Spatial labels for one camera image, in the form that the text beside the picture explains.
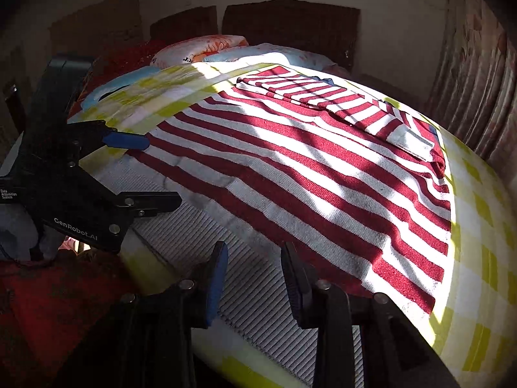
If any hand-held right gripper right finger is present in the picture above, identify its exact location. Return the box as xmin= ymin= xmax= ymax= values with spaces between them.
xmin=280 ymin=242 xmax=459 ymax=388

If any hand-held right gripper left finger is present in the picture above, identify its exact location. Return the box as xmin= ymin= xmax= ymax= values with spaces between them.
xmin=60 ymin=240 xmax=230 ymax=388

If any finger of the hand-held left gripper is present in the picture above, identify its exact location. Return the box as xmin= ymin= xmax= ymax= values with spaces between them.
xmin=60 ymin=120 xmax=151 ymax=159
xmin=108 ymin=191 xmax=183 ymax=222

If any red white striped knit sweater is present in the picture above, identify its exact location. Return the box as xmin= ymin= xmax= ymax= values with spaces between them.
xmin=97 ymin=67 xmax=453 ymax=388

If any blue cloud print blanket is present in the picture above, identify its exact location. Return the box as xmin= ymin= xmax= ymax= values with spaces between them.
xmin=80 ymin=67 xmax=162 ymax=111

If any red patterned bed sheet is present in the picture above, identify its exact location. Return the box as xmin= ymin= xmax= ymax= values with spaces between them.
xmin=91 ymin=39 xmax=167 ymax=74

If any orange floral pillow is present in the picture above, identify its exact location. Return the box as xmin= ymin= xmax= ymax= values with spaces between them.
xmin=150 ymin=35 xmax=249 ymax=68

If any small wooden headboard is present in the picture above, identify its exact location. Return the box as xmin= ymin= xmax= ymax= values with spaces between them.
xmin=149 ymin=6 xmax=219 ymax=43

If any dark red patterned cloth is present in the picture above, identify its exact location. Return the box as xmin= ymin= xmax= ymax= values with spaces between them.
xmin=0 ymin=256 xmax=136 ymax=388

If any light blue floral pillow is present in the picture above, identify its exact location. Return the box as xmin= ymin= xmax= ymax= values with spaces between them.
xmin=202 ymin=43 xmax=337 ymax=70

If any yellow checked bed sheet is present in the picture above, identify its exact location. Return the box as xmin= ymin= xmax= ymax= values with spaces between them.
xmin=67 ymin=62 xmax=517 ymax=388

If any large wooden headboard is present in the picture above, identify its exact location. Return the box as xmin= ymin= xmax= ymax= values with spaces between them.
xmin=221 ymin=0 xmax=361 ymax=71

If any pink floral curtain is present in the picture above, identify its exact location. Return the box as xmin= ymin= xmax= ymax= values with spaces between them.
xmin=426 ymin=0 xmax=517 ymax=172

